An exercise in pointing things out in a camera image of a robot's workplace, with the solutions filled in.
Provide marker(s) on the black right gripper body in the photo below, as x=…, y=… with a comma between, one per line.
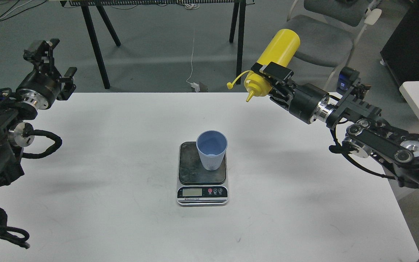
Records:
x=305, y=101

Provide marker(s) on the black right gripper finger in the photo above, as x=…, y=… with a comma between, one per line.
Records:
x=281, y=96
x=273, y=74

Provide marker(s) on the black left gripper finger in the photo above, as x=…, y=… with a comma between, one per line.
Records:
x=68, y=84
x=40, y=55

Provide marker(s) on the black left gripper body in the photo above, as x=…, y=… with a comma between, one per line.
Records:
x=43, y=87

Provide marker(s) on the yellow squeeze bottle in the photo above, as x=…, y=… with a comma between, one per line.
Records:
x=280, y=50

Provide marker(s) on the blue plastic cup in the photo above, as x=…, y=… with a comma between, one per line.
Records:
x=211, y=146

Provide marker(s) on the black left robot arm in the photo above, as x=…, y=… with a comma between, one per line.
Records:
x=18, y=139

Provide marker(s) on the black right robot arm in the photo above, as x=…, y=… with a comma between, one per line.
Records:
x=396, y=150

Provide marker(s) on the digital kitchen scale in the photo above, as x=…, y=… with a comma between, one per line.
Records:
x=196, y=186

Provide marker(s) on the grey office chair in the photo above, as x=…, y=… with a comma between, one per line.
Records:
x=329, y=30

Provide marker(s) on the black cabinet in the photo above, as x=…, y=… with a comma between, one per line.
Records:
x=401, y=52

